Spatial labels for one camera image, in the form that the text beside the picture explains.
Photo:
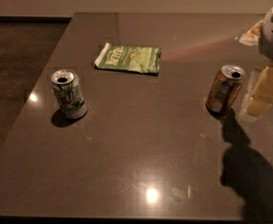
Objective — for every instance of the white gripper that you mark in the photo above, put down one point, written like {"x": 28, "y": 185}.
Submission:
{"x": 262, "y": 35}

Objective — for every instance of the green white 7up can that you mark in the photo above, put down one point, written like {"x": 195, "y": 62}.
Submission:
{"x": 65, "y": 84}

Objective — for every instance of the orange brown soda can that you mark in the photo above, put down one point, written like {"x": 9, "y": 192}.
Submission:
{"x": 225, "y": 89}

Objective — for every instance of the green Kettle chips bag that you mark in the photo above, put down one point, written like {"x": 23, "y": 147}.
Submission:
{"x": 142, "y": 60}

